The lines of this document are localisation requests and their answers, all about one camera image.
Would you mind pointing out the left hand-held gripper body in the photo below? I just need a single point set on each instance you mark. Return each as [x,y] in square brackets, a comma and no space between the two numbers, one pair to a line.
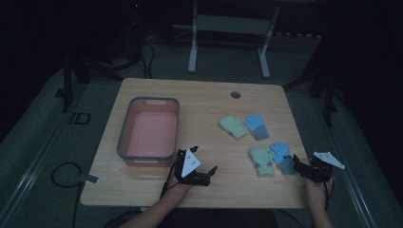
[188,163]

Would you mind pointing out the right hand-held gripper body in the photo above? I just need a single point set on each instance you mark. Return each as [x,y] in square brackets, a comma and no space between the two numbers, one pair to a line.
[320,171]

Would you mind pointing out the blue glove with dark dots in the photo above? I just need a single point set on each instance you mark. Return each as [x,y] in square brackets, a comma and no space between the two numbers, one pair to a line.
[282,156]

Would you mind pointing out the light green glove with patches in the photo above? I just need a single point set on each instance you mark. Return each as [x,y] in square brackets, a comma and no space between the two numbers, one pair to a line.
[262,161]

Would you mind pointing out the pink basin with grey rim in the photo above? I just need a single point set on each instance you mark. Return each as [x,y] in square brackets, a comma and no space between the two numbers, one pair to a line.
[152,133]

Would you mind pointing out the plain light green glove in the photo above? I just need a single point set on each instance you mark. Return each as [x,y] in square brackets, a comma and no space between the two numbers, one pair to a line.
[233,126]

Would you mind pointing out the plain blue glove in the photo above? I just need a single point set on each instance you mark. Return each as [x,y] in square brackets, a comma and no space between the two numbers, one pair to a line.
[257,126]

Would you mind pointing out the person's right hand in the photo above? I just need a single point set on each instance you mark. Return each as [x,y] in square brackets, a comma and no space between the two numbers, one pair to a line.
[316,193]

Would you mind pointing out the person's left hand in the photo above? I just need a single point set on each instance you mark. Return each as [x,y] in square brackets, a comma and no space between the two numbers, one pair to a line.
[177,191]

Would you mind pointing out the person's dark clothing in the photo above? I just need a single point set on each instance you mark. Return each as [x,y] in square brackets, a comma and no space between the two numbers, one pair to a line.
[218,219]

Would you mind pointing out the white table leg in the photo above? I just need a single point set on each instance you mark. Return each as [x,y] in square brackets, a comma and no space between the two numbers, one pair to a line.
[144,209]

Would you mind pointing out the black stand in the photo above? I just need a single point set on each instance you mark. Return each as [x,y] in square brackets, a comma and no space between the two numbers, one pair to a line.
[67,88]
[329,101]

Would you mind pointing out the grey table grommet hole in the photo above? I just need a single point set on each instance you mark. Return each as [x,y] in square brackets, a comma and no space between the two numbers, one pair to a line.
[235,95]

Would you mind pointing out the grey tape piece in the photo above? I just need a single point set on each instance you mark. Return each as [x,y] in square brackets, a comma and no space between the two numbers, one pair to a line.
[89,179]

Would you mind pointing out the black floor bracket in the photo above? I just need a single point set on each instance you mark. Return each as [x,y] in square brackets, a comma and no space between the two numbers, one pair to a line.
[80,118]

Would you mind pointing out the white metal stand frame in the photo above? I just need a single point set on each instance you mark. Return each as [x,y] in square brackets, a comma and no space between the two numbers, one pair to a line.
[229,25]

